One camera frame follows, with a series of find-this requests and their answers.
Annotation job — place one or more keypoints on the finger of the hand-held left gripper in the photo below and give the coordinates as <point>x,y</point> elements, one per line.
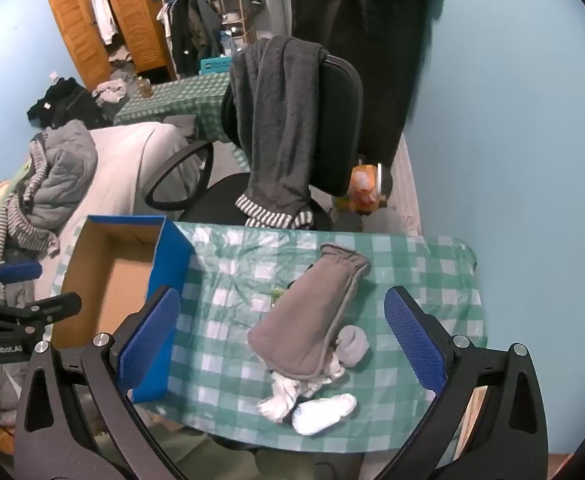
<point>27,310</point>
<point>17,271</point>

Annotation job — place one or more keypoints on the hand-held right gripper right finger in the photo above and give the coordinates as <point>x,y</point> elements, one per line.
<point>415,340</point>

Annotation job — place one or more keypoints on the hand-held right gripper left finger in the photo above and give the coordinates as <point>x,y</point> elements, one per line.
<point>147,340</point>

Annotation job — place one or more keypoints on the small grey sock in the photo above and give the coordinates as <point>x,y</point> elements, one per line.
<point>353,345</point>

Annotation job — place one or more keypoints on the blue cardboard box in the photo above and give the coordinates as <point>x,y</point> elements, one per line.
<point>117,285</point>

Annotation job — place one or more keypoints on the grey fleece mitten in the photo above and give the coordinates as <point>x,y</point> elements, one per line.
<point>307,320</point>

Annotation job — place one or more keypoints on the white sock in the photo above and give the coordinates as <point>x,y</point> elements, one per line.
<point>322,412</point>
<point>280,400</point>

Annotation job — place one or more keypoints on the grey striped garment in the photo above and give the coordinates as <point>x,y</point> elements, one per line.
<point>20,225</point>

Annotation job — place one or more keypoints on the pale green pillow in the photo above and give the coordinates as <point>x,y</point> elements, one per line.
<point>0,195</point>

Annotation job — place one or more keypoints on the grey quilted jacket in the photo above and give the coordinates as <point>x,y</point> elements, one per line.
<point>65,175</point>

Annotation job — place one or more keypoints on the green checkered tablecloth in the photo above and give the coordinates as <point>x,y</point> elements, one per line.
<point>232,270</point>
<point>182,97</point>

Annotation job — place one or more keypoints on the person's olive pants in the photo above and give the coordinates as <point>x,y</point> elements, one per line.
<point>207,455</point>

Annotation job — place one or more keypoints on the white radiator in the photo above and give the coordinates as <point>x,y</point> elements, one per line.
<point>405,185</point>

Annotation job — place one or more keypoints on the white duvet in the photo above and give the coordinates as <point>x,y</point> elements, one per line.
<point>127,160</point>

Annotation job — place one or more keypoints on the orange plush toy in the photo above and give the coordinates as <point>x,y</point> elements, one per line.
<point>365,187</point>

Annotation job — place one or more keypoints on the pile of black clothes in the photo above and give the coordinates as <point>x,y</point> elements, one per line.
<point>67,102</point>

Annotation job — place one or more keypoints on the pile of grey clothes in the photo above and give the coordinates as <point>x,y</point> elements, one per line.
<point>112,91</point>

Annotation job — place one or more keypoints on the dark grey cloth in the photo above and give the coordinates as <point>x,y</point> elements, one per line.
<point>182,125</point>

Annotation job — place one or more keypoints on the amber glass jar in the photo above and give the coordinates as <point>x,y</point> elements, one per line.
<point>146,89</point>

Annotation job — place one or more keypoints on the black office chair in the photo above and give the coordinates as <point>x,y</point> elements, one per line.
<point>340,110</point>

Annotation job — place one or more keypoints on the grey sweater with striped cuffs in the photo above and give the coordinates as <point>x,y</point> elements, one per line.
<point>277,120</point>

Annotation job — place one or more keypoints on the white hanging shirt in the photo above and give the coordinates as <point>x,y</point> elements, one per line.
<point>105,10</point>

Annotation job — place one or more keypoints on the wooden louvred wardrobe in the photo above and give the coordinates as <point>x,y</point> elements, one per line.
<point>137,20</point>

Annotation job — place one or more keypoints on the blue plastic crate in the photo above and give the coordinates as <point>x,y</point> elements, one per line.
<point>217,65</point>

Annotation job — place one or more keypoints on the rack of dark jackets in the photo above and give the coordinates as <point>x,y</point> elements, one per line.
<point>192,25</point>

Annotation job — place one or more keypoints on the black hanging coat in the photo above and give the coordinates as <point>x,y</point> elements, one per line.
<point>367,35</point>

